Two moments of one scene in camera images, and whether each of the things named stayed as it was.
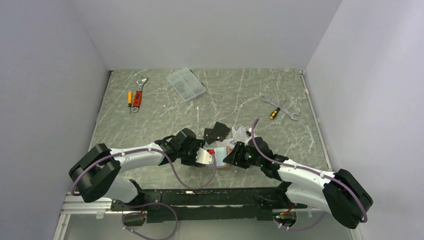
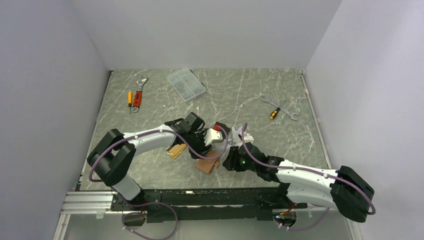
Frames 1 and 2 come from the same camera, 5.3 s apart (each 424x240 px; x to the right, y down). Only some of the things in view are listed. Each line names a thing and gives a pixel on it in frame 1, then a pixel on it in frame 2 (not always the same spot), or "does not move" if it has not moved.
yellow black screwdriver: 274,113 does not move
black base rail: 198,204 does not move
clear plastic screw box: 186,84 does not move
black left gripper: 195,144 to 202,149
